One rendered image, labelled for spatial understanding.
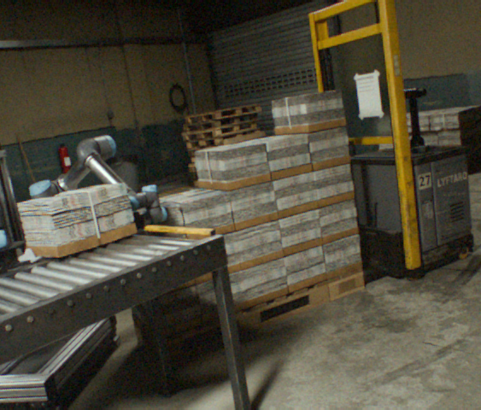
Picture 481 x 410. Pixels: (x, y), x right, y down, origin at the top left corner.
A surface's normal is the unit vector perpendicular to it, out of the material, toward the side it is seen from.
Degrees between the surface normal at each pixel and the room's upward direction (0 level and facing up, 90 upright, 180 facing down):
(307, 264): 90
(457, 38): 90
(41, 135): 90
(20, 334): 90
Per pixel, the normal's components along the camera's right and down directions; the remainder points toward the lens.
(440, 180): 0.47, 0.10
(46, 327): 0.72, 0.02
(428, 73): -0.68, 0.24
